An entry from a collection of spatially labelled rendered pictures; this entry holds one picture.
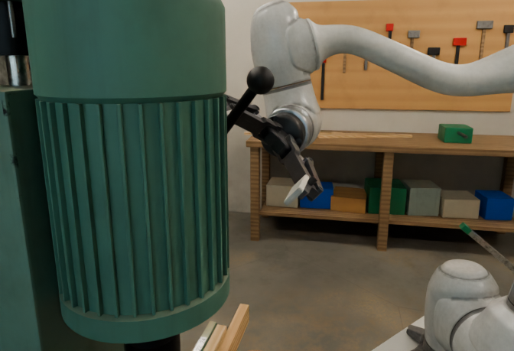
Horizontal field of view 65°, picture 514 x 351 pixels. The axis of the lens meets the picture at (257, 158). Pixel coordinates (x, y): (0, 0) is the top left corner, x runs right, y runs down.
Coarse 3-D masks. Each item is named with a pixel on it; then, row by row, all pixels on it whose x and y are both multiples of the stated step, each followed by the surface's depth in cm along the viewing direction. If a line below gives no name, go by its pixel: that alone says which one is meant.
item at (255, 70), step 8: (256, 72) 49; (264, 72) 49; (248, 80) 49; (256, 80) 49; (264, 80) 49; (272, 80) 49; (248, 88) 50; (256, 88) 49; (264, 88) 49; (248, 96) 50; (240, 104) 51; (248, 104) 51; (232, 112) 51; (240, 112) 51; (232, 120) 52
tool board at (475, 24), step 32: (384, 0) 331; (416, 0) 327; (448, 0) 323; (480, 0) 319; (512, 0) 314; (384, 32) 337; (416, 32) 330; (448, 32) 328; (480, 32) 324; (512, 32) 317; (352, 64) 347; (320, 96) 357; (352, 96) 353; (384, 96) 348; (416, 96) 344; (448, 96) 339; (480, 96) 334
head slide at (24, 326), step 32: (0, 96) 35; (32, 96) 38; (0, 128) 36; (32, 128) 38; (0, 160) 36; (32, 160) 38; (0, 192) 37; (32, 192) 38; (0, 224) 38; (32, 224) 38; (0, 256) 39; (32, 256) 39; (0, 288) 40; (32, 288) 39; (0, 320) 41; (32, 320) 40
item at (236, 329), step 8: (240, 304) 86; (240, 312) 83; (248, 312) 86; (232, 320) 81; (240, 320) 81; (248, 320) 86; (232, 328) 78; (240, 328) 80; (224, 336) 76; (232, 336) 76; (240, 336) 80; (224, 344) 74; (232, 344) 75
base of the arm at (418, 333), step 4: (408, 328) 112; (412, 328) 112; (416, 328) 112; (420, 328) 112; (408, 332) 112; (412, 332) 111; (416, 332) 110; (420, 332) 110; (424, 332) 109; (412, 336) 111; (416, 336) 110; (420, 336) 108; (424, 336) 106; (416, 340) 111; (420, 340) 108; (424, 340) 105; (420, 344) 108; (424, 344) 105; (416, 348) 107; (420, 348) 106; (424, 348) 105; (428, 348) 102
